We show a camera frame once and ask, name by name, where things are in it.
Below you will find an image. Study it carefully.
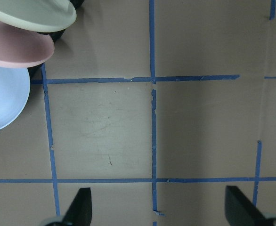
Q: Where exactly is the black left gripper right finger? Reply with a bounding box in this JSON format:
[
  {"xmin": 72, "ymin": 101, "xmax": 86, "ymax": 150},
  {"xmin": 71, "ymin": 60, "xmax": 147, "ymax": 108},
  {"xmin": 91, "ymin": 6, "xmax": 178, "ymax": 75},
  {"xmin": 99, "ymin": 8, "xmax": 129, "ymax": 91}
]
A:
[{"xmin": 225, "ymin": 186, "xmax": 274, "ymax": 226}]

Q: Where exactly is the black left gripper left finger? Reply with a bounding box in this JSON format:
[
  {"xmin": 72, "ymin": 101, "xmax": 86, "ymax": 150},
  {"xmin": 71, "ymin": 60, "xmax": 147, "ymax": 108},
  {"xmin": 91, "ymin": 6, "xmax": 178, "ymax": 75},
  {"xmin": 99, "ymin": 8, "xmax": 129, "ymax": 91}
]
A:
[{"xmin": 62, "ymin": 188, "xmax": 92, "ymax": 226}]

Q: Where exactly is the light blue plate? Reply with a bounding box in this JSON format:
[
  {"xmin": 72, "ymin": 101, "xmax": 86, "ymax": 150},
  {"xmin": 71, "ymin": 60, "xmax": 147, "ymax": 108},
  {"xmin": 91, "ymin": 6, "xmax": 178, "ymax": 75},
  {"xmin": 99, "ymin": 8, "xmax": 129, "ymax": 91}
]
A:
[{"xmin": 0, "ymin": 67, "xmax": 30, "ymax": 129}]

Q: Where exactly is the black plate rack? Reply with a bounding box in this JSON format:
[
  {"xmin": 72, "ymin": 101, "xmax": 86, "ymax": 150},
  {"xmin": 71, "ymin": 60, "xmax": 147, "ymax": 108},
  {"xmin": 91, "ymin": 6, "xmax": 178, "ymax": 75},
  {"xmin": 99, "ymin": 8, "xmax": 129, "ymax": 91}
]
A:
[{"xmin": 27, "ymin": 0, "xmax": 84, "ymax": 80}]

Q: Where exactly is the pink plate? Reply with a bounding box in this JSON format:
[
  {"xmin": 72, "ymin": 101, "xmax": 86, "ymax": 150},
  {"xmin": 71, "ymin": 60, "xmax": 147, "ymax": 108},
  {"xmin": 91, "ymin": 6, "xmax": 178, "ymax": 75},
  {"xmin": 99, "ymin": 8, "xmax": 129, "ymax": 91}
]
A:
[{"xmin": 0, "ymin": 21, "xmax": 55, "ymax": 68}]

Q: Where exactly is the cream white plate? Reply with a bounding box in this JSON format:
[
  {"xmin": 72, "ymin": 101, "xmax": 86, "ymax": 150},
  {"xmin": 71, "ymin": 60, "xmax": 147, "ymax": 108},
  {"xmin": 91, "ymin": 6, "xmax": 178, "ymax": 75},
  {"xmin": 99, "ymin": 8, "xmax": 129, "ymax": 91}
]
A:
[{"xmin": 0, "ymin": 0, "xmax": 77, "ymax": 32}]

